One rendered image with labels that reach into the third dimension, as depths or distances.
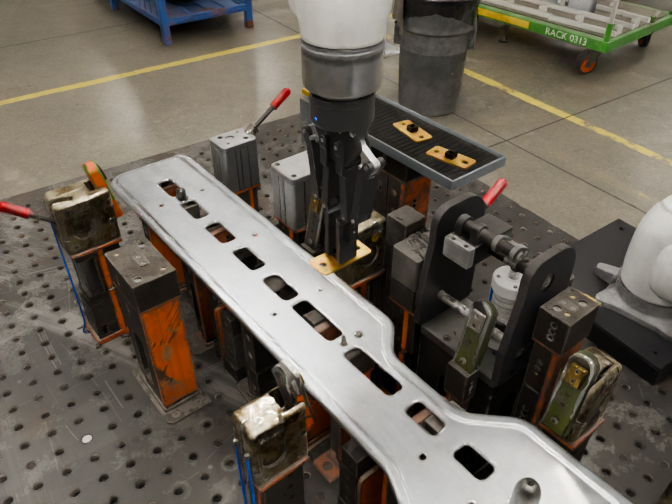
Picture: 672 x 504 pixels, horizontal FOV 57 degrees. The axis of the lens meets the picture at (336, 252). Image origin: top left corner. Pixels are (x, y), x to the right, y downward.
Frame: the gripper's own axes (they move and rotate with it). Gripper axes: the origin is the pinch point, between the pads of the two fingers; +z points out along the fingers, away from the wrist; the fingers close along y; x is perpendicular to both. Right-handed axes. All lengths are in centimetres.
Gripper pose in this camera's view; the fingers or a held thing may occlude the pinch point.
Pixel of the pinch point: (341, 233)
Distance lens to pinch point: 81.6
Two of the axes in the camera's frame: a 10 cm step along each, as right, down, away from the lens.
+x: -7.8, 3.8, -5.0
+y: -6.3, -4.8, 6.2
